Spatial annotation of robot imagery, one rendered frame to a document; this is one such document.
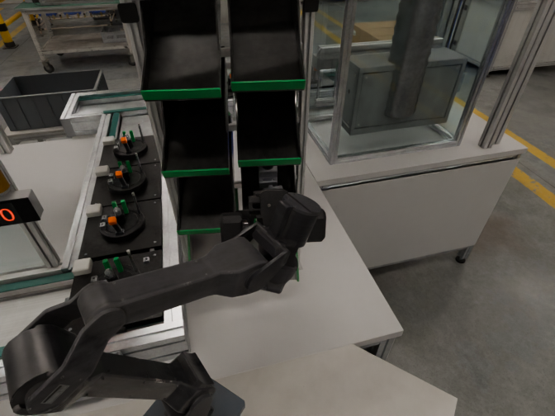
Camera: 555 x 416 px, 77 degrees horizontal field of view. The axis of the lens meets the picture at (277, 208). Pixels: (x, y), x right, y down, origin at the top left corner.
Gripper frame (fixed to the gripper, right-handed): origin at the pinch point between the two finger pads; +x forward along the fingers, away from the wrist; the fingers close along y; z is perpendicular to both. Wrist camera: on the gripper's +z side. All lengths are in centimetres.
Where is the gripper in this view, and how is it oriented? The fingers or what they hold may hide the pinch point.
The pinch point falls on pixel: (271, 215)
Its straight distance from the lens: 67.5
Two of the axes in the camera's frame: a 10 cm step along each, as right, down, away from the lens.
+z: -0.1, -9.0, -4.4
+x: -0.9, -4.3, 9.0
